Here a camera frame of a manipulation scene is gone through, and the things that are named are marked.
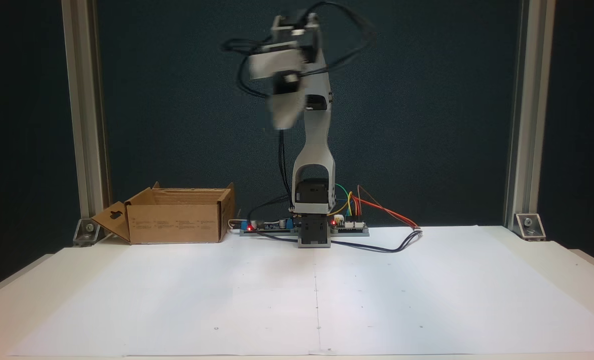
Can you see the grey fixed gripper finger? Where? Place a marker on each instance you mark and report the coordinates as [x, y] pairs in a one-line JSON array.
[[287, 110]]

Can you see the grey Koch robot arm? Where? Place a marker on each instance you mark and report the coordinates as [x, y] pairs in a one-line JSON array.
[[316, 140]]

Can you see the blue circuit board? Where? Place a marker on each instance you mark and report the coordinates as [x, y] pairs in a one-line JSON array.
[[269, 227]]

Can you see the brown cardboard box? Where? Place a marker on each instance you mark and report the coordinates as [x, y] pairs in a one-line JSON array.
[[177, 225]]

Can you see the aluminium frame post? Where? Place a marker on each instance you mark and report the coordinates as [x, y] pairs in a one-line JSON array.
[[84, 100], [529, 100]]

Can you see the aluminium corner bracket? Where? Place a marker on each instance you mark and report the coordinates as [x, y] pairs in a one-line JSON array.
[[530, 226], [88, 231]]

